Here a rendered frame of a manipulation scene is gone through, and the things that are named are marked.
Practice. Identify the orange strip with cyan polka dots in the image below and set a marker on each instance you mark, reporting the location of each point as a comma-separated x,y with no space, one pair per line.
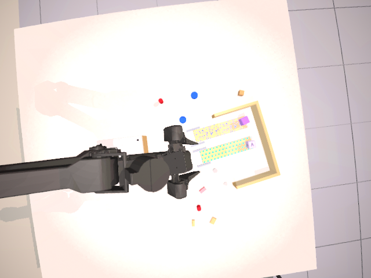
213,153

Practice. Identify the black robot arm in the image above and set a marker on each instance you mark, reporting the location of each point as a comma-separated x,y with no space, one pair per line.
96,170

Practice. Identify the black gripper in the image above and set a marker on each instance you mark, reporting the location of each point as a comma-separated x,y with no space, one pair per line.
178,185

